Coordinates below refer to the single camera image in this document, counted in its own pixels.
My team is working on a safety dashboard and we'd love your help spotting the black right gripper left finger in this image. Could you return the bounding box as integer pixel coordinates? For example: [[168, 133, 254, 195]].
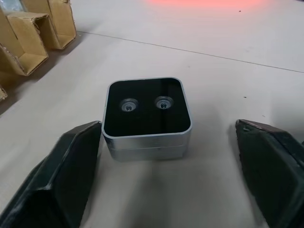
[[0, 120, 103, 228]]

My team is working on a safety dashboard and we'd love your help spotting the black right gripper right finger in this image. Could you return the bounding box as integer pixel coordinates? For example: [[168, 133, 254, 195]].
[[235, 119, 304, 228]]

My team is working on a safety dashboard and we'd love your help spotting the cardboard divider tray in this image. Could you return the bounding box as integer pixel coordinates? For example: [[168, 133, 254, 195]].
[[0, 0, 77, 102]]

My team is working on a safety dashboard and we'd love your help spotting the silver square stereo camera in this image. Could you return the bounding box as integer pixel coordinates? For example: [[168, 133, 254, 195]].
[[102, 76, 193, 162]]

